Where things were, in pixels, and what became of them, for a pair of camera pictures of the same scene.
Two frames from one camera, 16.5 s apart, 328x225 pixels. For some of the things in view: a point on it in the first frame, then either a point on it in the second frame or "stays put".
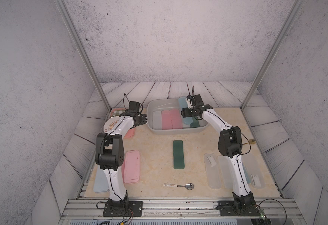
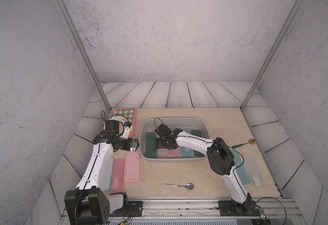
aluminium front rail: x=182 y=211 stays put
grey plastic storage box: x=164 y=116 → x=148 y=125
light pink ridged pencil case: x=130 y=168 stays put
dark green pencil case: x=195 y=123 → x=197 y=133
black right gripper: x=185 y=112 → x=158 y=144
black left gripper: x=144 y=119 → x=128 y=146
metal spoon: x=189 y=186 stays put
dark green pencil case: x=178 y=158 → x=150 y=150
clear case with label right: x=253 y=170 stays put
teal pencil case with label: x=182 y=103 → x=185 y=152
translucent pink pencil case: x=176 y=119 → x=175 y=152
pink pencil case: x=166 y=120 → x=162 y=153
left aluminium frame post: x=61 y=4 stays put
